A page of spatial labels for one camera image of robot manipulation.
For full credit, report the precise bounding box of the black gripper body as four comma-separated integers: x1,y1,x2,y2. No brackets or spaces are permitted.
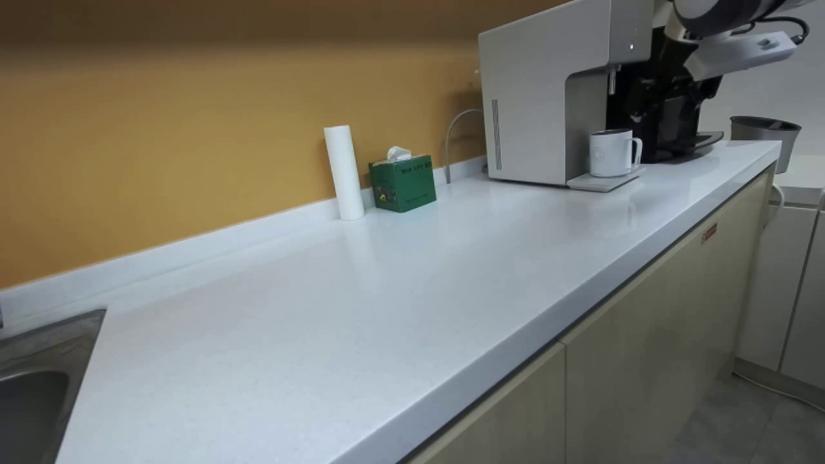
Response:
642,49,723,120

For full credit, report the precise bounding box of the white cup with handle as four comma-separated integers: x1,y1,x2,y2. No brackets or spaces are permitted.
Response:
588,126,646,182

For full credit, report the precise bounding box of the black coffee machine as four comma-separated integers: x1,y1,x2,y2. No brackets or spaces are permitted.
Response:
605,24,731,165

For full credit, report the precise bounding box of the grey round bin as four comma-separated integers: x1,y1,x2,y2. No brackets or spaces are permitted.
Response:
727,115,806,175

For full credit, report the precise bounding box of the white coffee machine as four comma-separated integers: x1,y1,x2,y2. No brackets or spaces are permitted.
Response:
477,0,657,196

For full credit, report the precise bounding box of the white low cabinet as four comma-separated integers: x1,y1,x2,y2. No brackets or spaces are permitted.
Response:
735,152,825,395

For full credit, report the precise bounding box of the large beige cabinet door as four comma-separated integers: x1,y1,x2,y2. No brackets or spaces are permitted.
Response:
563,167,779,464

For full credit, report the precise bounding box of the green tissue box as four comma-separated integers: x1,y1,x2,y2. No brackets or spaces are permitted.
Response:
367,145,442,216

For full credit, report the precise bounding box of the white paper towel roll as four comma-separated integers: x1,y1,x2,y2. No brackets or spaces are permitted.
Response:
323,125,367,221

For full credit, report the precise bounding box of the small beige cabinet door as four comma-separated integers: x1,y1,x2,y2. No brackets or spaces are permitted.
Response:
411,343,570,464

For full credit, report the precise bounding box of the stainless steel sink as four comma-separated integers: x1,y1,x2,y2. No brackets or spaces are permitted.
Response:
0,308,108,464

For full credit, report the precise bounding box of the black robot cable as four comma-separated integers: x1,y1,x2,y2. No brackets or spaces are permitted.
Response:
745,14,812,47

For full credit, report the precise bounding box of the grey curved hose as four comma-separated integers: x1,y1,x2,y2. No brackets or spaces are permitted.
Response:
442,105,491,185

